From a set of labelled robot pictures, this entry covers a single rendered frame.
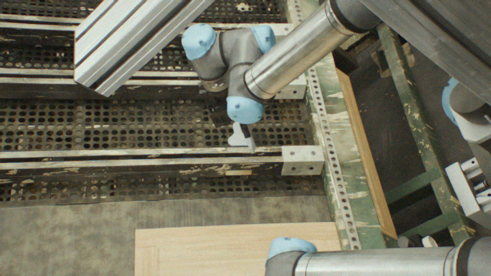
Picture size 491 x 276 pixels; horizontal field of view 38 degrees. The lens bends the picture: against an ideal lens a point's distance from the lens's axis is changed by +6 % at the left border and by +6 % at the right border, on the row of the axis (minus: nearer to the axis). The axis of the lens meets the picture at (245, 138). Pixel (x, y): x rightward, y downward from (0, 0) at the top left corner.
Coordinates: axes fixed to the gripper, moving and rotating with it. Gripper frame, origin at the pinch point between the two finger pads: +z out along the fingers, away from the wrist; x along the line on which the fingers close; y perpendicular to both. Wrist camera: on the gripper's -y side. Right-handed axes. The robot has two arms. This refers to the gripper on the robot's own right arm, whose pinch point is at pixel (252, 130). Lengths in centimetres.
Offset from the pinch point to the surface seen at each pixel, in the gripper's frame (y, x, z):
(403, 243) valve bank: -28, 16, 45
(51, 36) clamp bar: 62, -68, 7
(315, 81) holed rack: -17, -46, 39
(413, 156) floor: -46, -66, 124
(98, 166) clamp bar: 47.3, -12.3, 10.4
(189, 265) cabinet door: 27.6, 17.9, 25.3
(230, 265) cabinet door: 17.6, 18.6, 29.6
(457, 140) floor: -63, -62, 115
